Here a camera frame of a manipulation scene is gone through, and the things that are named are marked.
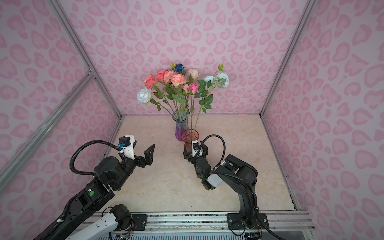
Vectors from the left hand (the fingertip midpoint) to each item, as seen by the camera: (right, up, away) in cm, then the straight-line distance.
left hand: (144, 141), depth 64 cm
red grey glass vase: (+18, +1, +20) cm, 27 cm away
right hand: (+20, -2, +23) cm, 31 cm away
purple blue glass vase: (+12, +12, +30) cm, 35 cm away
